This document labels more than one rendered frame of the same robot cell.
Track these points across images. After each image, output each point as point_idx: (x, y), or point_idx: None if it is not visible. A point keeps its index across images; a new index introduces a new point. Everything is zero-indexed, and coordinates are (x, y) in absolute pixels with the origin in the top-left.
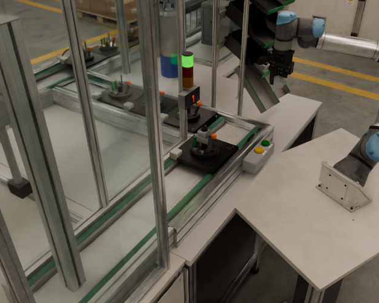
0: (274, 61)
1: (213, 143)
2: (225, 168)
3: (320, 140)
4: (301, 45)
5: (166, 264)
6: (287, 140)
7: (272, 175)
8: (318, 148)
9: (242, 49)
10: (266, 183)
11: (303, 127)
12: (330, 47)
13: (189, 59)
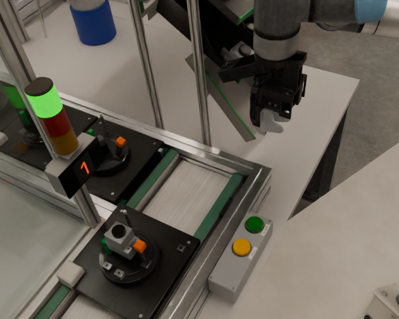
0: (257, 80)
1: (142, 257)
2: (170, 309)
3: (361, 181)
4: (322, 27)
5: None
6: (300, 186)
7: (272, 288)
8: (359, 202)
9: (191, 27)
10: (259, 312)
11: (328, 144)
12: (396, 32)
13: (44, 102)
